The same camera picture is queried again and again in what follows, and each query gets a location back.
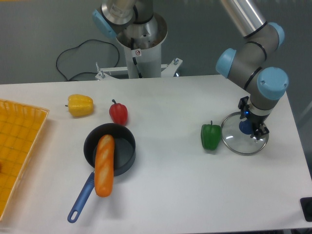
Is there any yellow plastic basket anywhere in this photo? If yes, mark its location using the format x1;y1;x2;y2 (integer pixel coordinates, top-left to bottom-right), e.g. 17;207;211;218
0;99;49;219

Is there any orange baguette bread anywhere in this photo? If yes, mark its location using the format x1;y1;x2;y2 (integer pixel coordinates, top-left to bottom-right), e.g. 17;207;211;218
95;135;115;197

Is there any green bell pepper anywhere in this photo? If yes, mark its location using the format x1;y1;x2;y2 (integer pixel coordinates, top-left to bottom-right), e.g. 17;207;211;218
200;120;221;151

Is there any dark pot with blue handle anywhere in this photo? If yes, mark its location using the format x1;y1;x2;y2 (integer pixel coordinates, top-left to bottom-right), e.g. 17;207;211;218
67;123;136;223

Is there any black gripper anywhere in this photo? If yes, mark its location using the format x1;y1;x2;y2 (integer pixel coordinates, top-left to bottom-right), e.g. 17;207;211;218
238;96;270;140

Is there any glass lid with blue knob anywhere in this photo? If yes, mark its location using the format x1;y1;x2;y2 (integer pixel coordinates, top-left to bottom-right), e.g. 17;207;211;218
221;112;269;156

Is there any yellow bell pepper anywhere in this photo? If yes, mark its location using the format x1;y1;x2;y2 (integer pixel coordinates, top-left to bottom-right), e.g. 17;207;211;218
66;94;94;117

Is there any red bell pepper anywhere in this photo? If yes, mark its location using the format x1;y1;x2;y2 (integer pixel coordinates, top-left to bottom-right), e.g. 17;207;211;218
109;99;128;126

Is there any black device at table corner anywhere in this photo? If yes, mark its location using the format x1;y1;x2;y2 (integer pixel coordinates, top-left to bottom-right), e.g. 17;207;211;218
300;197;312;222

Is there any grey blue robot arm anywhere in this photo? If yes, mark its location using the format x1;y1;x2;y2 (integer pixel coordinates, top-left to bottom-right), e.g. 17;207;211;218
92;0;289;139

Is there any black cable on floor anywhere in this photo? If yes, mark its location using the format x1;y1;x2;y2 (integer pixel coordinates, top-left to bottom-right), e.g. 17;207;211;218
56;39;120;81

